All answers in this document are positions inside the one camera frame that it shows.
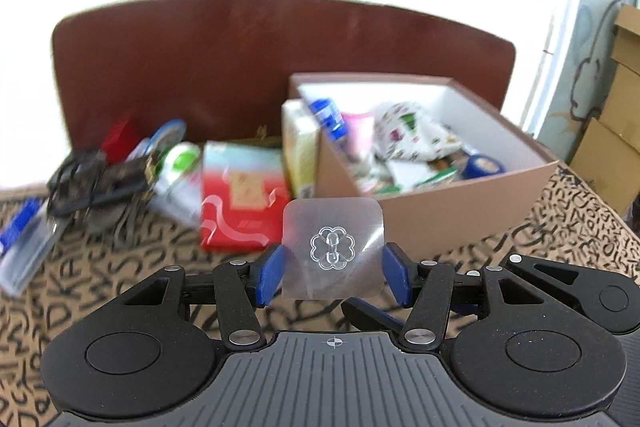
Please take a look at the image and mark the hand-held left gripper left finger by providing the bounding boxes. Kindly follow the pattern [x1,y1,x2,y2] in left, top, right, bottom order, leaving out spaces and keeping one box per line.
[120,244,284,351]

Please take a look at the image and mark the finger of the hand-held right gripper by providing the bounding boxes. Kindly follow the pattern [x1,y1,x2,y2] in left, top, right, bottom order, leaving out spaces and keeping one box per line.
[505,255,640,335]
[344,298,408,333]

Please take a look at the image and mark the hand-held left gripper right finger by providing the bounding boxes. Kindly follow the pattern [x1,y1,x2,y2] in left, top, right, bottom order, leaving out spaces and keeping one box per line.
[382,243,546,353]

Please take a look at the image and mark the clear plastic adhesive hook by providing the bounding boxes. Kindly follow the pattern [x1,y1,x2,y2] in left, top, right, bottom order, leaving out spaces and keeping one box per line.
[281,195,386,301]

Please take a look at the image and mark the brown cardboard storage box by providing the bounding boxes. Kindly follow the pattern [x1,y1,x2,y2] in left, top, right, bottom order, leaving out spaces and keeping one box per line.
[287,74,561,254]

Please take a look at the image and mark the blue tape roll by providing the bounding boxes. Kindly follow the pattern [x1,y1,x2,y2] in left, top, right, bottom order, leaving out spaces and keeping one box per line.
[462,153,509,180]

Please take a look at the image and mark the white printed cloth pouch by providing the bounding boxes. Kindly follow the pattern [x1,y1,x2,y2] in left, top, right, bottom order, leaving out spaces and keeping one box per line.
[374,103,464,164]

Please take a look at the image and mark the white green round container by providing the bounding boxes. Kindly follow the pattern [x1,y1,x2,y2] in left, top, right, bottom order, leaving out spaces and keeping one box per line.
[152,142,204,229]

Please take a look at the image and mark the clear container with blue rim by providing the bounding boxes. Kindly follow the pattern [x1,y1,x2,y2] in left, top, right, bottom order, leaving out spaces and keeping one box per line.
[139,119,189,158]

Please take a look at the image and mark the red patterned gift box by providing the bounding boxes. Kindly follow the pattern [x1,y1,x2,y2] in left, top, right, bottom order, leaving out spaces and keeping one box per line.
[199,141,294,253]

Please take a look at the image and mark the green white packet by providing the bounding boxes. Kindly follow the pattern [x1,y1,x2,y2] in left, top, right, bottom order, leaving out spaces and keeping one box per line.
[387,158,459,196]

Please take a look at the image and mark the white yellow medicine box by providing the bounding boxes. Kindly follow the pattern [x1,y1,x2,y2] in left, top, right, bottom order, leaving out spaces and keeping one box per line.
[280,99,321,200]

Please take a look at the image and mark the pink plastic item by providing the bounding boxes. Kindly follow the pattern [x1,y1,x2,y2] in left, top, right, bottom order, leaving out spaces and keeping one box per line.
[344,112,377,158]

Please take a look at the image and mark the black belt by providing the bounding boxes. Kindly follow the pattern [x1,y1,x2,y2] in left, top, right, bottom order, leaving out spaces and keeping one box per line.
[84,196,147,249]

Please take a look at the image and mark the stacked cardboard cartons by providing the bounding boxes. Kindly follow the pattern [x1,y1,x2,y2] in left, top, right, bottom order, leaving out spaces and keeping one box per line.
[569,3,640,219]

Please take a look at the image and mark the blue white bottle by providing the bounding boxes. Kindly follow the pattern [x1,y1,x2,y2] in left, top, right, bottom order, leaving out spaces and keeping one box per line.
[308,97,349,144]

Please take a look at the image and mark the tan letter print blanket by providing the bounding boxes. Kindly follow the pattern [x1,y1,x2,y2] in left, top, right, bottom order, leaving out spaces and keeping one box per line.
[0,161,640,427]

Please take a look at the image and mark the small red box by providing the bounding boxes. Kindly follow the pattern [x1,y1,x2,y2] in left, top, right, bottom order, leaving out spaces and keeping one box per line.
[99,116,142,164]

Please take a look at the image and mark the blue white small packet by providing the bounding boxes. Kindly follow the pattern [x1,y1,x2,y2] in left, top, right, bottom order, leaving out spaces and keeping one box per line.
[0,198,67,296]

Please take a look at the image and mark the black cable bundle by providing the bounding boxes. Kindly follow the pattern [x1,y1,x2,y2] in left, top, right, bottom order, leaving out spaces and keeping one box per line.
[46,148,157,219]

